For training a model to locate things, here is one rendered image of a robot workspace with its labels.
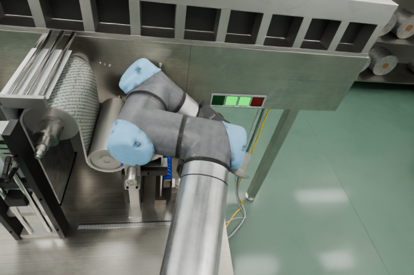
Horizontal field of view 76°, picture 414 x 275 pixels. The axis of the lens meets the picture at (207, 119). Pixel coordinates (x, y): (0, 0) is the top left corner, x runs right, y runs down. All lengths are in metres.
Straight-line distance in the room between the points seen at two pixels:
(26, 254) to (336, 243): 2.01
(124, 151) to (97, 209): 0.76
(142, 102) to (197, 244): 0.23
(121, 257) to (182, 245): 0.73
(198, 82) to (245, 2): 0.36
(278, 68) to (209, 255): 0.90
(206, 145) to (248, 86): 0.78
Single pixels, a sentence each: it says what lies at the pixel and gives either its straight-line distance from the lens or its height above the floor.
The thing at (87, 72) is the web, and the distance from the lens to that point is 0.97.
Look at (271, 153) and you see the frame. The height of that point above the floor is 0.61.
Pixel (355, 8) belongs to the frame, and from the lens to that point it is 1.16.
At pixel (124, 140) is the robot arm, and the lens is 0.41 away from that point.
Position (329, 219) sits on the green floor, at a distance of 2.51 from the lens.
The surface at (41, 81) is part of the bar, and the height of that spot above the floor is 1.44.
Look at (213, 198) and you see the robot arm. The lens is 0.38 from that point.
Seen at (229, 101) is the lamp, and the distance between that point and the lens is 1.19.
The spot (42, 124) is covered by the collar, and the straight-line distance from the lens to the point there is 0.83.
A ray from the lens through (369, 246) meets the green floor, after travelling 2.58.
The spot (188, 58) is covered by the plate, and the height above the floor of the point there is 1.38.
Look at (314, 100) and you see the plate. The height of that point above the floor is 1.20.
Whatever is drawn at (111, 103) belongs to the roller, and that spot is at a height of 1.23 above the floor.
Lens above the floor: 1.92
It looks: 43 degrees down
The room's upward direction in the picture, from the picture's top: 11 degrees clockwise
